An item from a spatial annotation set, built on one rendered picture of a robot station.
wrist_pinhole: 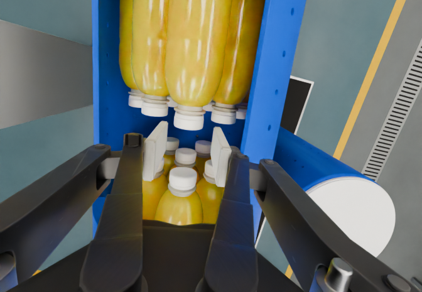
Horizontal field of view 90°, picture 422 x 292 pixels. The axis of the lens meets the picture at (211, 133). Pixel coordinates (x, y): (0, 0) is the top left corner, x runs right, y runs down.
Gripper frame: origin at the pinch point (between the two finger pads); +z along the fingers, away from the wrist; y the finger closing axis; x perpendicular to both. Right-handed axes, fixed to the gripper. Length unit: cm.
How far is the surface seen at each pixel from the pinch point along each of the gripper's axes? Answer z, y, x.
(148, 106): 13.2, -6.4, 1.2
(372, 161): 126, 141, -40
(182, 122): 8.3, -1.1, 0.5
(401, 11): 126, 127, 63
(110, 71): 18.8, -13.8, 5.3
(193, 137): 30.4, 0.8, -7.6
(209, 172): 13.5, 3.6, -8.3
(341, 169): 26.1, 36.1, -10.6
